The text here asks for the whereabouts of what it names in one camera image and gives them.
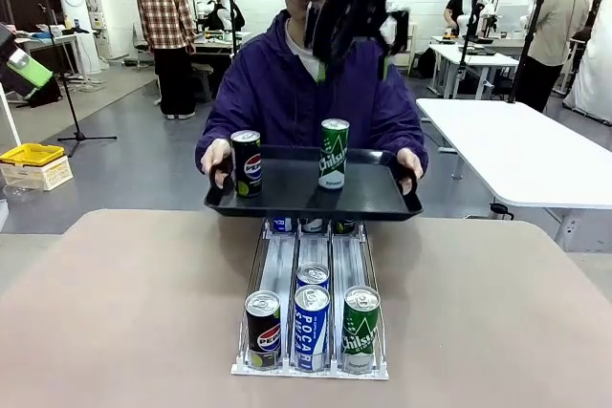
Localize background workbench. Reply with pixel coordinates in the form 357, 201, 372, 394
190, 30, 252, 60

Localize white floor cables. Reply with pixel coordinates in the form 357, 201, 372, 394
59, 72, 107, 94

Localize white and black humanoid robot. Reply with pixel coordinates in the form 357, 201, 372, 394
196, 0, 246, 34

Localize person in beige shirt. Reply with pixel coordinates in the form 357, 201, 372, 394
514, 0, 593, 114

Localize white plastic crate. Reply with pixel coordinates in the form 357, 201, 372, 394
0, 155, 75, 192

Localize person in purple jacket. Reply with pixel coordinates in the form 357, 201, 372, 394
194, 0, 429, 175

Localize person's right hand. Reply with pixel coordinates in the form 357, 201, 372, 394
200, 138, 235, 189

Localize person's left forearm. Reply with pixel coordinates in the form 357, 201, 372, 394
391, 116, 429, 173

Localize cluttered white side table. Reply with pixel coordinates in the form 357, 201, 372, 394
13, 30, 92, 106

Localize black box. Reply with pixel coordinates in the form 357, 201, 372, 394
28, 75, 63, 108

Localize person in plaid shirt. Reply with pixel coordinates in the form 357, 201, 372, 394
136, 0, 198, 121

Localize white can dispenser rack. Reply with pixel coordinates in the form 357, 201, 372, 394
230, 219, 389, 382

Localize black camera pole stand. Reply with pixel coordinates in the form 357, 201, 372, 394
507, 0, 551, 104
457, 0, 484, 99

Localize white background robot arms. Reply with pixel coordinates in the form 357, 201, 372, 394
456, 1, 499, 41

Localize yellow plastic crate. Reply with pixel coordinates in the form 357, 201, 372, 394
0, 142, 66, 166

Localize white curtain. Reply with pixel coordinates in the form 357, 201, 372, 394
563, 0, 612, 123

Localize large white table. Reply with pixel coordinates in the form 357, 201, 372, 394
415, 97, 612, 254

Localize white background desk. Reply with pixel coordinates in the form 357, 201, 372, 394
427, 43, 520, 99
482, 37, 532, 54

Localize person's right forearm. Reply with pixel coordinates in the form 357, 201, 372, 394
194, 116, 235, 175

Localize clear plastic container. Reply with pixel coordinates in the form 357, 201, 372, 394
2, 181, 43, 204

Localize black tripod stand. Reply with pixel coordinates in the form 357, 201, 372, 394
37, 1, 119, 159

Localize person's left hand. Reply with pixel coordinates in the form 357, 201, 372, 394
396, 147, 425, 197

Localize person in black shirt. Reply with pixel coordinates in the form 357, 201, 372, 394
443, 0, 485, 30

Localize black plastic serving tray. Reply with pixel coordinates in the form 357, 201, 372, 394
204, 144, 425, 223

